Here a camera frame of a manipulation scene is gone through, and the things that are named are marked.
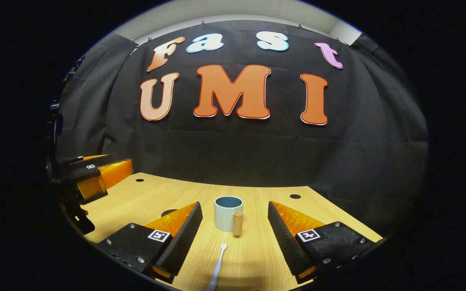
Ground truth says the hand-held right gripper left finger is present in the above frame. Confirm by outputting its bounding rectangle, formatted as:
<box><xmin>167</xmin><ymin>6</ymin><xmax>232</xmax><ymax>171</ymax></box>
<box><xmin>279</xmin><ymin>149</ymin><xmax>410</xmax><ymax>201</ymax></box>
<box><xmin>97</xmin><ymin>201</ymin><xmax>203</xmax><ymax>284</ymax></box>

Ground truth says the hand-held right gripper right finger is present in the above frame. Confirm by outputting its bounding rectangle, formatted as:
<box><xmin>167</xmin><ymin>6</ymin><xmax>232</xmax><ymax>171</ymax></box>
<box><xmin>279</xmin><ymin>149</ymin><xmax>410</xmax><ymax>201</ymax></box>
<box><xmin>267</xmin><ymin>201</ymin><xmax>383</xmax><ymax>284</ymax></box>

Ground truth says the pale blue cup wooden handle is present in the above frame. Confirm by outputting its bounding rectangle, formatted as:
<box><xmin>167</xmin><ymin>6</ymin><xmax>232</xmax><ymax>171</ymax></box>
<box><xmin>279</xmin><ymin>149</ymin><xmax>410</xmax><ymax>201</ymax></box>
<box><xmin>214</xmin><ymin>196</ymin><xmax>244</xmax><ymax>237</ymax></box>

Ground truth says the white toothbrush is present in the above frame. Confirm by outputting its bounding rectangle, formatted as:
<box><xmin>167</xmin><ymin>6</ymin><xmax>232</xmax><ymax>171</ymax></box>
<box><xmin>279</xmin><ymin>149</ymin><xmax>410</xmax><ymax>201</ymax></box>
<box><xmin>207</xmin><ymin>243</ymin><xmax>228</xmax><ymax>291</ymax></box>

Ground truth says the wooden desktop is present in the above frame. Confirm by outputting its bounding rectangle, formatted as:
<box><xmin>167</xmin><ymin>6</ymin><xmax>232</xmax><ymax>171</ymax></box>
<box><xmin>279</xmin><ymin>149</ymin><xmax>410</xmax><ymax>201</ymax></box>
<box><xmin>77</xmin><ymin>172</ymin><xmax>384</xmax><ymax>291</ymax></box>

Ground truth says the black backdrop cloth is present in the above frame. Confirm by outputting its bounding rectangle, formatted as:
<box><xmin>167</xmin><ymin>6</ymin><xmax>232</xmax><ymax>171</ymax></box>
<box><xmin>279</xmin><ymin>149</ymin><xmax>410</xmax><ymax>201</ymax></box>
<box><xmin>53</xmin><ymin>19</ymin><xmax>430</xmax><ymax>235</ymax></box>

